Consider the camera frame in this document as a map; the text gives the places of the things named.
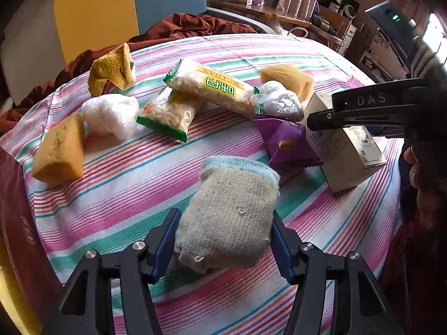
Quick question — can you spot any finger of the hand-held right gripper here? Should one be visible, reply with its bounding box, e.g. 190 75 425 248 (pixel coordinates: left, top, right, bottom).
306 110 344 131

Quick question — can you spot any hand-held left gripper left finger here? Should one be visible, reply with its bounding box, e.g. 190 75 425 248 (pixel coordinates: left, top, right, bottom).
42 207 182 335

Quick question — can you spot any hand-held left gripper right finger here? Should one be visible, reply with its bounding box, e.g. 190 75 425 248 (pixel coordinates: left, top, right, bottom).
270 209 402 335

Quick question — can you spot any purple snack packet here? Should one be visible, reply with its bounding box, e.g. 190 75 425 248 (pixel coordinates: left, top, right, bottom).
253 114 324 171

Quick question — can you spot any clear plastic-wrapped ball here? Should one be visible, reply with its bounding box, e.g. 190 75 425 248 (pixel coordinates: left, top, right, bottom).
251 80 304 123

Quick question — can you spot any white carton box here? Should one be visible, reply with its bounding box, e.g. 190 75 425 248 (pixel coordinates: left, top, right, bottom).
302 92 388 193

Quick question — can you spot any yellow sponge block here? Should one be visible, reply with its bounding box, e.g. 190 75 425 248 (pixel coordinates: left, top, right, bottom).
31 112 86 186
260 64 315 102

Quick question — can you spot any beige sock with blue cuff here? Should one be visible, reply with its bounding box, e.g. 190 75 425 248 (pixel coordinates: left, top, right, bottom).
173 156 281 276

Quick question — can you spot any large rice cracker packet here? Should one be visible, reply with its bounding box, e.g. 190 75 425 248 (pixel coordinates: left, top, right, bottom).
164 59 261 119

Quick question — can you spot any person's right hand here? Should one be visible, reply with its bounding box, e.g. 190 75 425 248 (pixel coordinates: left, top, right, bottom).
401 146 447 231

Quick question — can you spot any striped knitted cloth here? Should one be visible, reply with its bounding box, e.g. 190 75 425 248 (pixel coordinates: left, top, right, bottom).
410 44 445 79

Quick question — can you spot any striped bed sheet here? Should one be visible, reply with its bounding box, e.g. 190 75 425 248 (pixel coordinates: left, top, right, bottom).
0 34 402 335

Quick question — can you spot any cluttered wooden shelf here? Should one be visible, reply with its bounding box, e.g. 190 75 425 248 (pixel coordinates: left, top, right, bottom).
307 0 371 56

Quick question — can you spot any wooden table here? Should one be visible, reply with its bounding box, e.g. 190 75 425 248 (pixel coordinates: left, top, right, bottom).
210 1 311 30

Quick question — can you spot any small rice cracker packet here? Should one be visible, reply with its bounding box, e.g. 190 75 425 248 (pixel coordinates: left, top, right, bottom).
136 87 205 143

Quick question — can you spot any person's dark red clothing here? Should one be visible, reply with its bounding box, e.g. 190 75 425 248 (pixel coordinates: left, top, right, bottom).
379 195 447 335

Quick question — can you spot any white plastic-wrapped ball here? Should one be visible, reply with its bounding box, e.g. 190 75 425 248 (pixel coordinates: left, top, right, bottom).
81 94 140 142

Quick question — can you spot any maroon blanket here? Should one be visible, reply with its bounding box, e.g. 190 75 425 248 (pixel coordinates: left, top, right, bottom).
0 13 259 137

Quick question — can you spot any folded yellow sponge piece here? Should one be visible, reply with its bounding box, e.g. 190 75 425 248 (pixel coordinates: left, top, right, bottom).
87 43 137 97

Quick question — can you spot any grey yellow blue headboard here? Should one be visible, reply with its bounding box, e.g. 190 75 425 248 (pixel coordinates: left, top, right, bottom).
0 0 208 102

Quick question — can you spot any grey bed frame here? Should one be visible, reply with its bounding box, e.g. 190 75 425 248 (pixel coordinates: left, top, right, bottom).
206 7 266 34

